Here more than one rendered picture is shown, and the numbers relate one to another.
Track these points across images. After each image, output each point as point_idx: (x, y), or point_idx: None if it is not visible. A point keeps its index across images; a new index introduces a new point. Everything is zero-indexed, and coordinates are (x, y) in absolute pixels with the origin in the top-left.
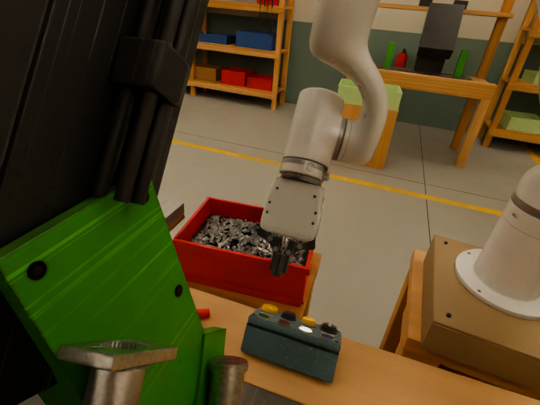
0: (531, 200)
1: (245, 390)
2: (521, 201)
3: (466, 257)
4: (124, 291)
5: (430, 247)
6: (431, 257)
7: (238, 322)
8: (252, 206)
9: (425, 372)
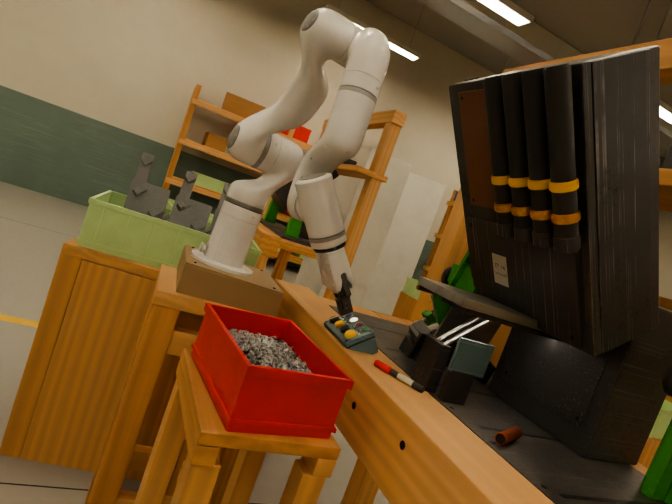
0: (260, 206)
1: (388, 354)
2: (256, 208)
3: (213, 262)
4: None
5: (188, 274)
6: (207, 277)
7: (362, 355)
8: (231, 335)
9: (310, 310)
